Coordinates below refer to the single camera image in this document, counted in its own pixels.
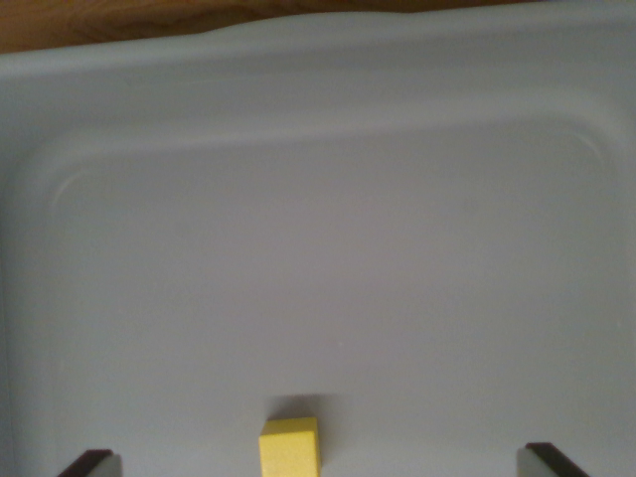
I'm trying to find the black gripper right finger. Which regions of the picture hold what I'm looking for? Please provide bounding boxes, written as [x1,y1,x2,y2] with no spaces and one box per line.
[517,441,591,477]

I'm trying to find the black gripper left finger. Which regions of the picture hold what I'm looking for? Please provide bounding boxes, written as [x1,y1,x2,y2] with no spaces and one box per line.
[57,448,122,477]

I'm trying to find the yellow cube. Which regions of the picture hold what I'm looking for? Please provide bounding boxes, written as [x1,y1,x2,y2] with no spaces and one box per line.
[258,416,323,477]

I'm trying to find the white plastic bin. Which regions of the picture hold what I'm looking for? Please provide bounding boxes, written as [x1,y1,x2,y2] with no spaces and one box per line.
[0,0,636,477]

